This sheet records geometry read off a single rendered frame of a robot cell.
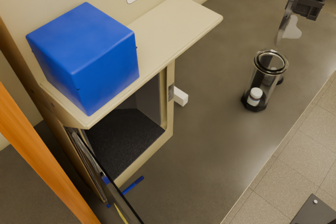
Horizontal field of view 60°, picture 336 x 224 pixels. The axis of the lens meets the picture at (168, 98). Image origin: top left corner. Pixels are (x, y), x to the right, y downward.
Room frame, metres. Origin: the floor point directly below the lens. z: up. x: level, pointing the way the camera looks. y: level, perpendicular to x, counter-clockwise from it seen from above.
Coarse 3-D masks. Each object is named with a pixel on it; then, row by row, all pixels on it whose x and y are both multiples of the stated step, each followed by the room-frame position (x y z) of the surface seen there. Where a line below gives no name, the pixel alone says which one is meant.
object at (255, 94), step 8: (256, 56) 0.68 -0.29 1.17; (264, 56) 0.71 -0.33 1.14; (272, 56) 0.70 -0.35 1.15; (280, 56) 0.69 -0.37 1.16; (256, 64) 0.65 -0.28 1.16; (264, 64) 0.71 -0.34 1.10; (272, 64) 0.70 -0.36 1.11; (280, 64) 0.67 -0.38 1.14; (256, 72) 0.65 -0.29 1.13; (272, 72) 0.61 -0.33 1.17; (248, 80) 0.68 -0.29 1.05; (256, 80) 0.64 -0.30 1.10; (264, 80) 0.62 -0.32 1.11; (272, 80) 0.62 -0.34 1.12; (248, 88) 0.65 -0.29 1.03; (256, 88) 0.63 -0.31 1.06; (264, 88) 0.62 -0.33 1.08; (272, 88) 0.63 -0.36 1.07; (248, 96) 0.64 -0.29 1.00; (256, 96) 0.62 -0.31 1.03; (264, 96) 0.62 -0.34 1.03; (256, 104) 0.62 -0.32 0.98; (264, 104) 0.63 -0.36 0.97
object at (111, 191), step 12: (72, 132) 0.27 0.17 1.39; (84, 156) 0.24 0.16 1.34; (96, 168) 0.20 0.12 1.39; (96, 180) 0.25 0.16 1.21; (108, 180) 0.18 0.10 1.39; (108, 192) 0.18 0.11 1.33; (108, 204) 0.25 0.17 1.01; (120, 204) 0.14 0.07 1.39; (120, 216) 0.17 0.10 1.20; (132, 216) 0.12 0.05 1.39
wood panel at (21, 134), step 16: (0, 96) 0.18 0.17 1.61; (0, 112) 0.17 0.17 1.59; (16, 112) 0.18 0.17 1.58; (0, 128) 0.16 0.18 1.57; (16, 128) 0.17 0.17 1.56; (32, 128) 0.18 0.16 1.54; (16, 144) 0.16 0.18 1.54; (32, 144) 0.17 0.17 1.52; (32, 160) 0.17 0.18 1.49; (48, 160) 0.18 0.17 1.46; (48, 176) 0.17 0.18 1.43; (64, 176) 0.18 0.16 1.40; (64, 192) 0.17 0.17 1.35; (80, 208) 0.17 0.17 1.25
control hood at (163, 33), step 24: (168, 0) 0.49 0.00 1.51; (144, 24) 0.42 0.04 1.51; (168, 24) 0.42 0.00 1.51; (192, 24) 0.42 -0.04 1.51; (216, 24) 0.43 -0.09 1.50; (144, 48) 0.35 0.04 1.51; (168, 48) 0.35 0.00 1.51; (144, 72) 0.30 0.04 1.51; (48, 96) 0.27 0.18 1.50; (120, 96) 0.26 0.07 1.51; (72, 120) 0.23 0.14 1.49; (96, 120) 0.22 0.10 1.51
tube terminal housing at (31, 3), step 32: (0, 0) 0.29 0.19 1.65; (32, 0) 0.31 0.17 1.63; (64, 0) 0.34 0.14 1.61; (96, 0) 0.38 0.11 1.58; (160, 0) 0.48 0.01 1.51; (0, 32) 0.31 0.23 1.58; (32, 64) 0.29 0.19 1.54; (32, 96) 0.34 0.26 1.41; (160, 96) 0.52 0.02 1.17; (96, 192) 0.29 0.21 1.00
